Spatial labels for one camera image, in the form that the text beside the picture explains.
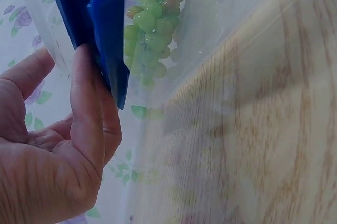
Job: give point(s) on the person's left hand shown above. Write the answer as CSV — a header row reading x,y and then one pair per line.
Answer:
x,y
47,171

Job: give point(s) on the clear plastic box blue latch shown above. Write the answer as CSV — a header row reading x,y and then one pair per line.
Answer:
x,y
105,24

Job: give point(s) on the bunch of green grapes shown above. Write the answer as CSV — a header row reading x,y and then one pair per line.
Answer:
x,y
152,21

